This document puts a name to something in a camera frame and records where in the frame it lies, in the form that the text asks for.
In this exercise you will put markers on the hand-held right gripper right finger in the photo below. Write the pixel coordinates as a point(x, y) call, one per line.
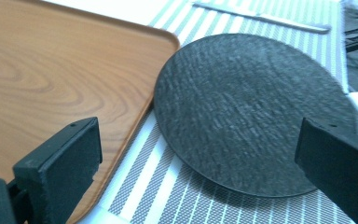
point(341, 169)

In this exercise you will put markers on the round dark grey coaster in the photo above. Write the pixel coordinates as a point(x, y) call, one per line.
point(242, 115)

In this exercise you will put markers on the silver metal utensil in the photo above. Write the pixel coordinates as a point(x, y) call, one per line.
point(261, 17)

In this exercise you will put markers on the wooden tray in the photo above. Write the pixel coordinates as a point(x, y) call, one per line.
point(52, 77)

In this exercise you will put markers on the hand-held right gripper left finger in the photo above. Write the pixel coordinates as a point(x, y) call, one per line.
point(59, 169)

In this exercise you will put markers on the striped grey placemat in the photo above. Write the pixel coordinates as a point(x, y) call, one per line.
point(174, 193)

